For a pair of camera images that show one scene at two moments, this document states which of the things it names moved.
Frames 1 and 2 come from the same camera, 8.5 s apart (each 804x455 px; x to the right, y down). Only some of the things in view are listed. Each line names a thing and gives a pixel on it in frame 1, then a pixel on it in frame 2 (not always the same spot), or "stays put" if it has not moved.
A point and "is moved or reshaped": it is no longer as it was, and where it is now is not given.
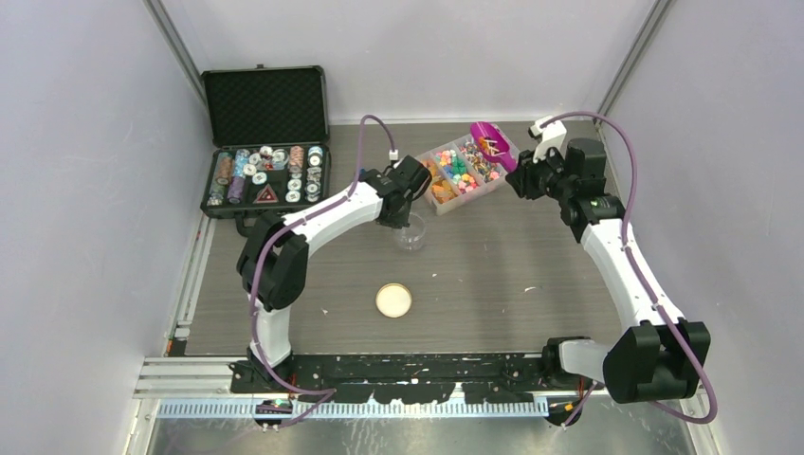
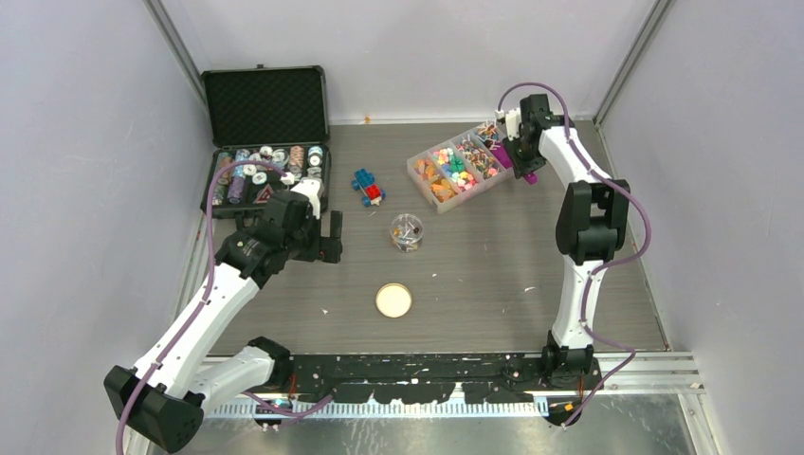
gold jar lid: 393,300 stays put
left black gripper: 401,221 to 326,248
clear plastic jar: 411,238 stays put
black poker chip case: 267,136 stays put
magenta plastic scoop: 495,144 is moved or reshaped
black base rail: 414,378 stays put
